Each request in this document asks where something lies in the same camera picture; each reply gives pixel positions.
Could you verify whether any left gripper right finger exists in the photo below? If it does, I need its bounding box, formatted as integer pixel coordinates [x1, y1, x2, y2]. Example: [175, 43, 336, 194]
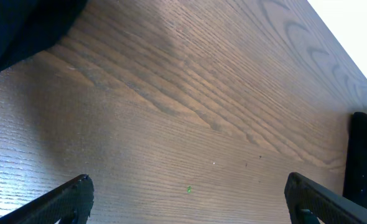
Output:
[284, 172, 367, 224]

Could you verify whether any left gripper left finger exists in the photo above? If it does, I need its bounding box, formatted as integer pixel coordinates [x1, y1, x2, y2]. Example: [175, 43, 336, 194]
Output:
[0, 174, 94, 224]

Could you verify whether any black fabric storage container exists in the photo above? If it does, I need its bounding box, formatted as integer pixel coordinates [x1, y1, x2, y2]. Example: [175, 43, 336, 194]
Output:
[343, 112, 367, 209]

